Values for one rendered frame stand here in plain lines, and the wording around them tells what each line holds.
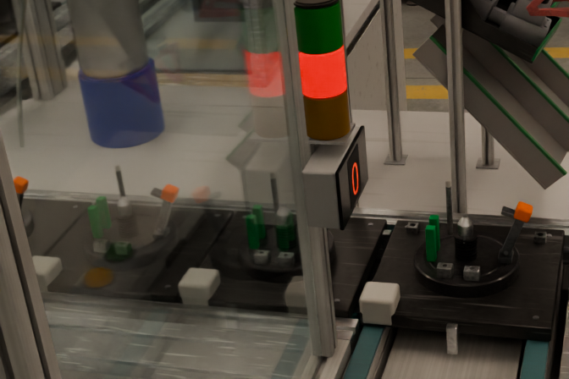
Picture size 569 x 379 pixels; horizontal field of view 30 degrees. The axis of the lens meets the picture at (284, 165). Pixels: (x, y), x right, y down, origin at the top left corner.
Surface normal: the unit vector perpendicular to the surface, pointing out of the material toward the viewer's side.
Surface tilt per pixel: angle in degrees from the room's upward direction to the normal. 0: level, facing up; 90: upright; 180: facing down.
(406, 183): 0
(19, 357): 90
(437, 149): 0
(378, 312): 90
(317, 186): 90
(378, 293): 0
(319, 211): 90
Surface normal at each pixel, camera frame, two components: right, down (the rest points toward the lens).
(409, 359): -0.11, -0.89
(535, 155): -0.45, 0.44
